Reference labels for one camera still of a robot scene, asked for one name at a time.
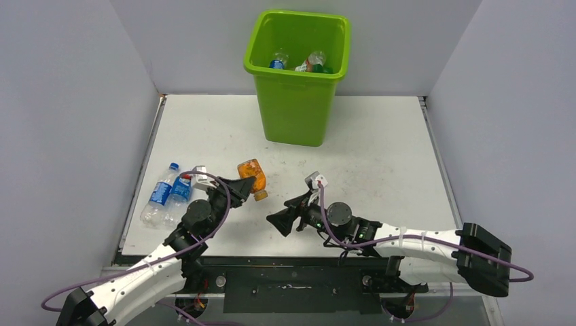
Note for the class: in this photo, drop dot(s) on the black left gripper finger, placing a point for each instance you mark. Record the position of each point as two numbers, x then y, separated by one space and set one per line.
240 190
230 183

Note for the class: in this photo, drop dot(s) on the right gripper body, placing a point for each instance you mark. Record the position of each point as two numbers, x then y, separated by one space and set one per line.
312 214

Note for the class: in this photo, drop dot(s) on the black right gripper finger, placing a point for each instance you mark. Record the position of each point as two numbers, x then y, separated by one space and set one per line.
283 220
300 202

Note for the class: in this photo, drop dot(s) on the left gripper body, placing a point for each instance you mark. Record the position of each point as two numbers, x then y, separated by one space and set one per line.
219 200

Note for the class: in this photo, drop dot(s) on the green plastic bottle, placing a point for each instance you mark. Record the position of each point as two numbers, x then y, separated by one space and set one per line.
325 69

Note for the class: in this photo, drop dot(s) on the blue label water bottle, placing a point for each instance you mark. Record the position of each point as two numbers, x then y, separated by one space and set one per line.
279 60

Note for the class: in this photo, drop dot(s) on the red label bottle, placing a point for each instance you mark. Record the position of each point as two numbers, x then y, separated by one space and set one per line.
314 63

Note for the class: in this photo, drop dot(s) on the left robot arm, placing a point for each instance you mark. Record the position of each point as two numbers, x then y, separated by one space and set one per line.
118 299

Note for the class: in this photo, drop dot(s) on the green plastic bin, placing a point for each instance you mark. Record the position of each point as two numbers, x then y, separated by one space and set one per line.
295 106

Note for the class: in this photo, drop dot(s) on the white cap blue label bottle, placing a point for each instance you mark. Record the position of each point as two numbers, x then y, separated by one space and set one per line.
177 202

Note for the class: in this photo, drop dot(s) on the blue cap water bottle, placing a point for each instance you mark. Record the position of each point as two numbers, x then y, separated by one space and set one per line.
155 209

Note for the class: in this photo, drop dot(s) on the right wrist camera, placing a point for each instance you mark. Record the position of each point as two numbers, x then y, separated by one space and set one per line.
315 181

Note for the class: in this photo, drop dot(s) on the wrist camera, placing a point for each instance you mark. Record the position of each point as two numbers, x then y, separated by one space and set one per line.
315 181
199 179

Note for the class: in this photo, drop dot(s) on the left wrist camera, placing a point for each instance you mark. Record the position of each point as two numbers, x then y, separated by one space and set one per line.
199 179

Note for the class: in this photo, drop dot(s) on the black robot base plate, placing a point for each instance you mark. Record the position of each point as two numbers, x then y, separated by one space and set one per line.
295 284

